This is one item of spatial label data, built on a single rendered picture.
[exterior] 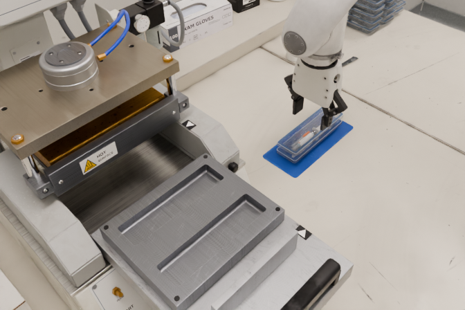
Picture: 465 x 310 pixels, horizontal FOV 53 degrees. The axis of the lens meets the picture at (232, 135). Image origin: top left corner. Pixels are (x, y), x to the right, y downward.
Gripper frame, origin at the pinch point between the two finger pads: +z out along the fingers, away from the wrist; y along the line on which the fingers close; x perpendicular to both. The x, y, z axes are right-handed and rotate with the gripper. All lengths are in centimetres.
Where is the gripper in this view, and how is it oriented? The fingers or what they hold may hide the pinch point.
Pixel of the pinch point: (311, 114)
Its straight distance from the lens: 106.7
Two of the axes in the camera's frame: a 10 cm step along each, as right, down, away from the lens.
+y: -7.2, -4.7, 5.1
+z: 0.2, 7.3, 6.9
